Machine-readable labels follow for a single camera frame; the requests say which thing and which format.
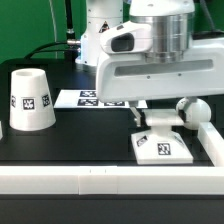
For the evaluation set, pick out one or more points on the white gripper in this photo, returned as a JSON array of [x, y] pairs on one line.
[[130, 77]]

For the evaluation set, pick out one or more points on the white lamp bulb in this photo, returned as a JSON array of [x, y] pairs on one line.
[[200, 112]]

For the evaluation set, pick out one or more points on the white lamp base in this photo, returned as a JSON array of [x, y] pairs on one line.
[[160, 144]]

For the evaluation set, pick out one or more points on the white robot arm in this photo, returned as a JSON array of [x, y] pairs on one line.
[[152, 56]]

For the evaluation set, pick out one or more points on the white lamp shade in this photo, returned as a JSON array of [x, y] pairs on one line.
[[31, 107]]

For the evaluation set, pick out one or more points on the white marker sheet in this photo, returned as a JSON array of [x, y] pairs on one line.
[[71, 99]]

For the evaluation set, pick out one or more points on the white block at left edge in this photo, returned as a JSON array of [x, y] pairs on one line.
[[1, 133]]

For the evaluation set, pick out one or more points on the white right fence rail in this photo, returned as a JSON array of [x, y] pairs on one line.
[[212, 142]]

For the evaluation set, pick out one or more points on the white fence rail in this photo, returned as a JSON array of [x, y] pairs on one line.
[[212, 142], [81, 180]]

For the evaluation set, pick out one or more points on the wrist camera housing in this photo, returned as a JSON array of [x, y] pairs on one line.
[[128, 37]]

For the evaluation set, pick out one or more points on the white front fence rail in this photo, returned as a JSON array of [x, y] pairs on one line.
[[81, 180]]

